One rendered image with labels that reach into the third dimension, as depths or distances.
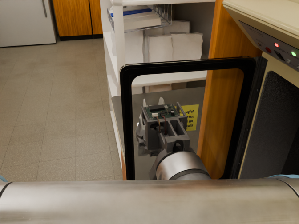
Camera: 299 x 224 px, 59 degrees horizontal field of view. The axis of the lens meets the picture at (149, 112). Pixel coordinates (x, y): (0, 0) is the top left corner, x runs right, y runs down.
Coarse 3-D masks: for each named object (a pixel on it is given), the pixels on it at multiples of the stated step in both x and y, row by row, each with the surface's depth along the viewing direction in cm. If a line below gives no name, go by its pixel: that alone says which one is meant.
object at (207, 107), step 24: (192, 72) 58; (216, 72) 59; (240, 72) 60; (144, 96) 59; (168, 96) 60; (192, 96) 61; (216, 96) 62; (192, 120) 65; (216, 120) 66; (192, 144) 69; (216, 144) 71; (144, 168) 71; (216, 168) 76
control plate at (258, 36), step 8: (248, 32) 52; (256, 32) 47; (264, 32) 44; (256, 40) 52; (264, 40) 47; (272, 40) 43; (280, 40) 40; (264, 48) 52; (272, 48) 47; (280, 48) 43; (288, 48) 40; (296, 48) 37; (288, 56) 43; (296, 56) 40; (288, 64) 47; (296, 64) 43
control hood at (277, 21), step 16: (224, 0) 51; (240, 0) 50; (256, 0) 50; (272, 0) 50; (240, 16) 48; (256, 16) 42; (272, 16) 39; (288, 16) 39; (272, 32) 40; (288, 32) 36
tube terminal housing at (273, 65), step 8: (288, 0) 50; (296, 0) 48; (264, 56) 59; (272, 64) 57; (280, 64) 54; (280, 72) 55; (288, 72) 52; (296, 72) 50; (264, 80) 60; (288, 80) 53; (296, 80) 51; (240, 168) 76
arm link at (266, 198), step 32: (0, 192) 18; (32, 192) 18; (64, 192) 19; (96, 192) 19; (128, 192) 19; (160, 192) 20; (192, 192) 20; (224, 192) 20; (256, 192) 21; (288, 192) 21
